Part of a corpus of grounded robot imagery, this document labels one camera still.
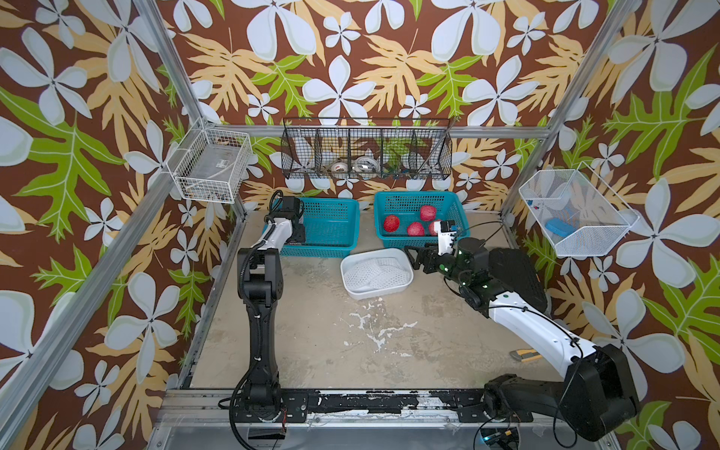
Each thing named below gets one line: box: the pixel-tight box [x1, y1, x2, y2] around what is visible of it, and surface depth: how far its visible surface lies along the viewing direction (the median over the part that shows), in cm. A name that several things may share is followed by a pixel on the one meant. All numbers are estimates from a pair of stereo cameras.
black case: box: [488, 247, 548, 313], surface depth 97 cm
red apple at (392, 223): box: [383, 214, 401, 233], surface depth 113 cm
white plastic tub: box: [340, 247, 415, 300], surface depth 93 cm
